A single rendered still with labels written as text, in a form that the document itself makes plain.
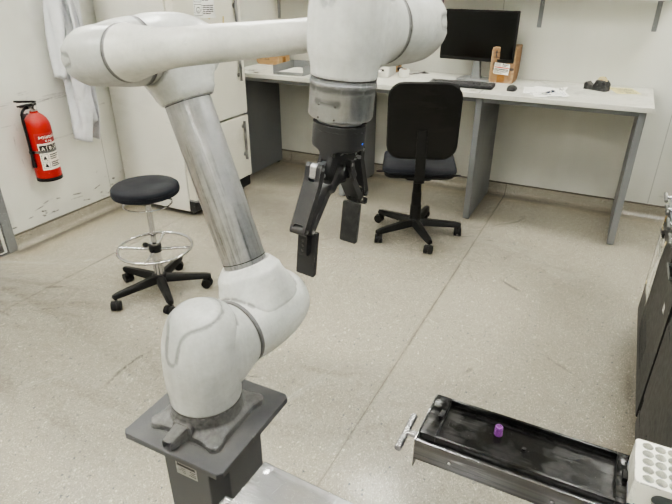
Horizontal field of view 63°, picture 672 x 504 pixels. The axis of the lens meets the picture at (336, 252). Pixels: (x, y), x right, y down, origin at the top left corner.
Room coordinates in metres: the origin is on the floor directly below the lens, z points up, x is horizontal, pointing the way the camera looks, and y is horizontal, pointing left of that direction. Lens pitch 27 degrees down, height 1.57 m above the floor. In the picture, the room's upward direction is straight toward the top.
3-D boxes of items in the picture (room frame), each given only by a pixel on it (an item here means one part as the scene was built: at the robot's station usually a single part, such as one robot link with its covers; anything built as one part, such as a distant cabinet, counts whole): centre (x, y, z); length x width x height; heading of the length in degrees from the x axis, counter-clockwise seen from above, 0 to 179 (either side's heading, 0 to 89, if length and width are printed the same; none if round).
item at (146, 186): (2.61, 1.00, 0.32); 0.57 x 0.52 x 0.63; 153
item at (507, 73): (4.03, -1.20, 1.02); 0.22 x 0.17 x 0.24; 153
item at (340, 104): (0.75, -0.01, 1.42); 0.09 x 0.09 x 0.06
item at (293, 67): (4.43, 0.29, 0.93); 0.35 x 0.26 x 0.06; 157
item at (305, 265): (0.69, 0.04, 1.21); 0.03 x 0.01 x 0.07; 62
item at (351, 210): (0.81, -0.02, 1.21); 0.03 x 0.01 x 0.07; 62
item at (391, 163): (3.36, -0.55, 0.52); 0.64 x 0.60 x 1.05; 173
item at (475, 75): (4.07, -1.01, 1.13); 0.54 x 0.18 x 0.46; 57
